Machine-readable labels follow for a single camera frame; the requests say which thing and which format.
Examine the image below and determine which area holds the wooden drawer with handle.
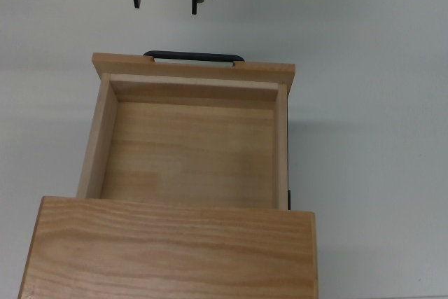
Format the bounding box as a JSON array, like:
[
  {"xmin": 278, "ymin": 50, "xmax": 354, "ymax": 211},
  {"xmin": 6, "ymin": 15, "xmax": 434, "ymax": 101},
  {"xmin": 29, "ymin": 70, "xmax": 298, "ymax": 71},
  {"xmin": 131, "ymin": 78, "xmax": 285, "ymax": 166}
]
[{"xmin": 76, "ymin": 52, "xmax": 297, "ymax": 211}]

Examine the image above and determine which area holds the wooden cabinet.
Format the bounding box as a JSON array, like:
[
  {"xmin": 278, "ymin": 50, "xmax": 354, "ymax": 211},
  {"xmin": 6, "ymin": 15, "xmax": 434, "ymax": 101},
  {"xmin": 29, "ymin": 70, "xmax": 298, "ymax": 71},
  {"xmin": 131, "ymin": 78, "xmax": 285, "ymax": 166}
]
[{"xmin": 19, "ymin": 195, "xmax": 319, "ymax": 299}]

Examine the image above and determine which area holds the black drawer handle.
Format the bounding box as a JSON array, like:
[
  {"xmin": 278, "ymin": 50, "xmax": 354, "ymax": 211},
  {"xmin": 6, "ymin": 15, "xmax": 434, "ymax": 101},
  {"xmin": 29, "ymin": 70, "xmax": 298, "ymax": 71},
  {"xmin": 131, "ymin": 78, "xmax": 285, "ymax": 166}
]
[{"xmin": 142, "ymin": 50, "xmax": 245, "ymax": 68}]

